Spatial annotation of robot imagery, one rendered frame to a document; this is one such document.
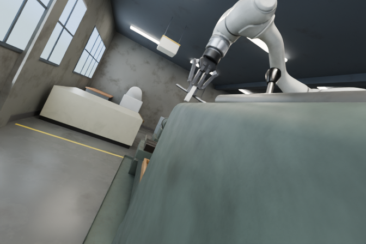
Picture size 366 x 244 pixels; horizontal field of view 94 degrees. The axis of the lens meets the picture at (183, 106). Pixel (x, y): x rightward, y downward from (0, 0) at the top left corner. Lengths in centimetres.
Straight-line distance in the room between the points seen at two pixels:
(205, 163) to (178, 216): 6
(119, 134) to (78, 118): 94
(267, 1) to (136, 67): 783
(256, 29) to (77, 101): 400
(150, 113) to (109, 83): 226
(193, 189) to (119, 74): 812
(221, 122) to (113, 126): 415
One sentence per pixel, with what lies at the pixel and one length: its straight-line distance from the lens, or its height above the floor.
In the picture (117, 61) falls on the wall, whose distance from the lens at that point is 832.
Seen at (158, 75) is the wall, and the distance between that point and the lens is 836.
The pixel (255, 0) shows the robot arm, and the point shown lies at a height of 162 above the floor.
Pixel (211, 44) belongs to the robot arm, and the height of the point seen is 153.
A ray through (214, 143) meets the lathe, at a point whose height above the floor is 121.
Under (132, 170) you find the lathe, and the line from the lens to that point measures 174.
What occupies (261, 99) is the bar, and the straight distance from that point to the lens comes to 20.
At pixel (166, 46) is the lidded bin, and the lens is 449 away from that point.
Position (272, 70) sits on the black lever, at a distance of 43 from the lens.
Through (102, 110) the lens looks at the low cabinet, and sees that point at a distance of 425.
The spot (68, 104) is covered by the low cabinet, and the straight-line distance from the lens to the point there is 436.
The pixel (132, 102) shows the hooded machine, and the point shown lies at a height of 95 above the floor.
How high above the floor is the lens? 122
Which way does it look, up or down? 3 degrees up
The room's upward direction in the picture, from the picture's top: 24 degrees clockwise
